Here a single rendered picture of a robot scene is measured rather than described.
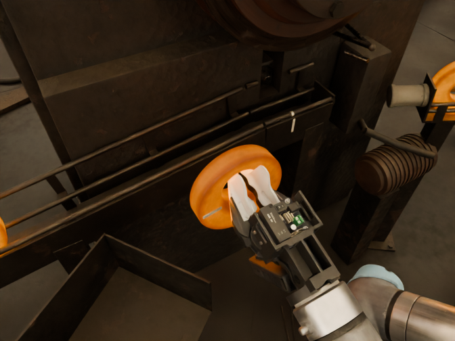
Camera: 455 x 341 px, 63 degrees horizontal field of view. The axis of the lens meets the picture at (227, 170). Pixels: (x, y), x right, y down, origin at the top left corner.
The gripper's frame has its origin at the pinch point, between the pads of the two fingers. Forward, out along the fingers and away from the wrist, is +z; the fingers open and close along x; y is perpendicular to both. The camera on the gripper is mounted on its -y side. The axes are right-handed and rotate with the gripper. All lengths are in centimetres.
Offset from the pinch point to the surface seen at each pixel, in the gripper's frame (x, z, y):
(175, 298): 14.4, -9.2, -21.7
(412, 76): -167, 53, -105
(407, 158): -58, -3, -33
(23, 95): 37, 140, -123
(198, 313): 11.9, -13.4, -20.6
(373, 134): -49, 6, -28
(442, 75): -65, 7, -14
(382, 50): -51, 18, -10
